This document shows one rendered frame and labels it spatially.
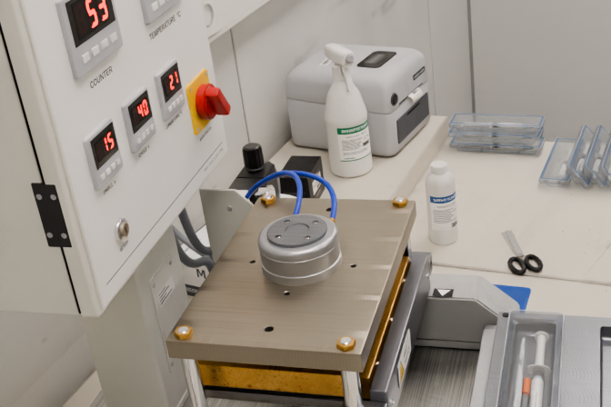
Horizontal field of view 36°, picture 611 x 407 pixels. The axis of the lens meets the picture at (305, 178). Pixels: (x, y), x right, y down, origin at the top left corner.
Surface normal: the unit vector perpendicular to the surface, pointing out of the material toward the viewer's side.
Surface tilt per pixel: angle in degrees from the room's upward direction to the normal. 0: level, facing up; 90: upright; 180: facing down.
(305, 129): 90
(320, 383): 90
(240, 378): 90
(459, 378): 0
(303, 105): 90
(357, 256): 0
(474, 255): 0
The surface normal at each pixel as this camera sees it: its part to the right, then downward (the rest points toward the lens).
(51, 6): 0.96, 0.01
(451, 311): -0.27, 0.46
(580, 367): -0.12, -0.89
